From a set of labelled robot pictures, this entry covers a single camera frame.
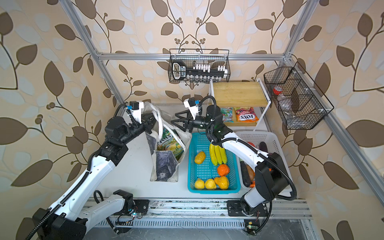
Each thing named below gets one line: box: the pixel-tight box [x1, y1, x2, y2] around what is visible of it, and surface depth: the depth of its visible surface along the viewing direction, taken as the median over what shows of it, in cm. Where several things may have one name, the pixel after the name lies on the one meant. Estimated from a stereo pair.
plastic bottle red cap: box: [273, 86, 293, 112], surface depth 80 cm
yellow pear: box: [214, 176, 230, 190], surface depth 79 cm
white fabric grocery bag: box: [143, 102, 192, 182], surface depth 74 cm
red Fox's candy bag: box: [235, 107, 259, 123], surface depth 92 cm
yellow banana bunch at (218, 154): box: [209, 143, 227, 166], surface depth 91 cm
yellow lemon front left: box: [194, 178, 205, 189], surface depth 80 cm
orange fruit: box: [217, 164, 230, 177], surface depth 83 cm
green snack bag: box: [157, 127, 184, 161], surface depth 84 cm
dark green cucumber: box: [240, 160, 251, 188], surface depth 78 cm
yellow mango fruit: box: [194, 151, 206, 165], surface depth 88 cm
